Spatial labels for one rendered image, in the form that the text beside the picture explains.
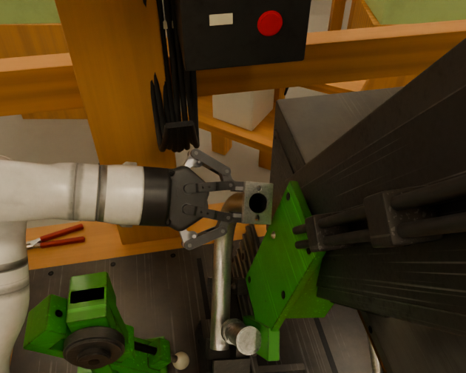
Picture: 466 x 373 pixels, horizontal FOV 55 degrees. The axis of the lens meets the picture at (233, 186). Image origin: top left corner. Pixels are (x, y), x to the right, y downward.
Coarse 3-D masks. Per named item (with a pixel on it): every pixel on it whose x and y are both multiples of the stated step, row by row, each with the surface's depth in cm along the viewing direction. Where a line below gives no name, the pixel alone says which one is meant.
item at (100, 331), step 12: (72, 336) 54; (84, 336) 54; (96, 336) 54; (108, 336) 54; (120, 336) 56; (72, 348) 54; (84, 348) 54; (96, 348) 55; (108, 348) 55; (120, 348) 56; (72, 360) 56; (84, 360) 55; (96, 360) 55; (108, 360) 56
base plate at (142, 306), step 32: (128, 256) 94; (160, 256) 94; (192, 256) 94; (32, 288) 88; (64, 288) 88; (128, 288) 88; (160, 288) 88; (192, 288) 88; (128, 320) 83; (160, 320) 83; (192, 320) 83; (288, 320) 83; (320, 320) 83; (352, 320) 83; (32, 352) 79; (192, 352) 79; (288, 352) 79; (320, 352) 79; (352, 352) 79
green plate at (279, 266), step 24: (288, 192) 56; (288, 216) 56; (264, 240) 63; (288, 240) 56; (264, 264) 63; (288, 264) 55; (312, 264) 50; (264, 288) 62; (288, 288) 55; (312, 288) 56; (264, 312) 62; (288, 312) 57; (312, 312) 60
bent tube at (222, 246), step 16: (240, 192) 63; (256, 192) 58; (272, 192) 59; (224, 208) 67; (240, 208) 61; (256, 208) 62; (224, 240) 70; (224, 256) 70; (224, 272) 70; (224, 288) 70; (224, 304) 69; (224, 320) 69
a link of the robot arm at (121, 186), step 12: (108, 168) 53; (120, 168) 54; (132, 168) 54; (108, 180) 52; (120, 180) 52; (132, 180) 53; (108, 192) 52; (120, 192) 52; (132, 192) 52; (108, 204) 52; (120, 204) 52; (132, 204) 52; (96, 216) 53; (108, 216) 53; (120, 216) 53; (132, 216) 53
